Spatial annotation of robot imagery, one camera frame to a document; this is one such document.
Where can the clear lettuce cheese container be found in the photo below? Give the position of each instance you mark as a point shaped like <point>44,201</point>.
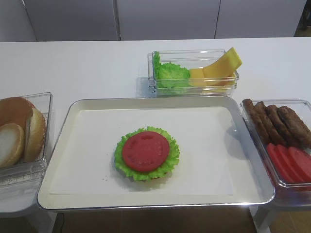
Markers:
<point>190,59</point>

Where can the small yellow cheese slice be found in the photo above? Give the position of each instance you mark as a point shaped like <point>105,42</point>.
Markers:
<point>197,78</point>

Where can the tall yellow cheese slice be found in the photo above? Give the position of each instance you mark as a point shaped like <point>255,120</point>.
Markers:
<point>224,67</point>

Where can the red tomato slice on tray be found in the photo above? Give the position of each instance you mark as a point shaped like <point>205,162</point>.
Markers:
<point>145,151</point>

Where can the green lettuce in container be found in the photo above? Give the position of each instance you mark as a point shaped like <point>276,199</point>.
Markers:
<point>171,79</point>

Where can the green lettuce leaf on tray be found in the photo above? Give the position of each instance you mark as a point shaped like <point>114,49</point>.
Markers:
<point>162,171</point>

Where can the bottom bun under lettuce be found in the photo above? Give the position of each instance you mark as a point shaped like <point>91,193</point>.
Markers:
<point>157,179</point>

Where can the silver metal tray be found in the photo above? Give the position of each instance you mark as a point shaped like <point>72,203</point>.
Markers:
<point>218,164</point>

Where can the leftmost brown meat patty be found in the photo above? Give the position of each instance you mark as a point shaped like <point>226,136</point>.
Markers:
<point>249,107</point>

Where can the brown meat patty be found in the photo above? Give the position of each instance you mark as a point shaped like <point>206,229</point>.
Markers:
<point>267,123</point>
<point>249,107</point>
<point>295,125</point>
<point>283,136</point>

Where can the right bun half cut side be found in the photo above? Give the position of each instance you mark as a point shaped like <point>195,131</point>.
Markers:
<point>36,136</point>

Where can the bun half cut side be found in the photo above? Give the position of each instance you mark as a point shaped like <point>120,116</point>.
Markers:
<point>36,136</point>
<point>12,141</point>

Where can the clear patty tomato container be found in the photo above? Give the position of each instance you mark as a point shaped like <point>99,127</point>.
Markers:
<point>287,194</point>

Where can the clear plastic bun container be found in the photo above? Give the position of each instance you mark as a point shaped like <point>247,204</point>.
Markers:
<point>22,172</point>

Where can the brown bun top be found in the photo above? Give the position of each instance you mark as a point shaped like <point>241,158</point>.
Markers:
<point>16,110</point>

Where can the left red tomato slice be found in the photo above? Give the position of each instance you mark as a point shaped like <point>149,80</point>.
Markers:
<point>278,164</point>

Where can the rightmost brown meat patty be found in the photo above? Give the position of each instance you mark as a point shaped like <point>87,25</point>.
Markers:
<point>295,125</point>

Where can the front bun half cut side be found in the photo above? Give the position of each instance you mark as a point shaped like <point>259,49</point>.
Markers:
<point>12,141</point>

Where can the middle red tomato slice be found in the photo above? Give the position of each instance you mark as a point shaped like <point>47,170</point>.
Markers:
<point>288,166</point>

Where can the right red tomato slice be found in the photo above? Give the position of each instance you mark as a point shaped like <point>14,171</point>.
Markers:
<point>301,163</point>

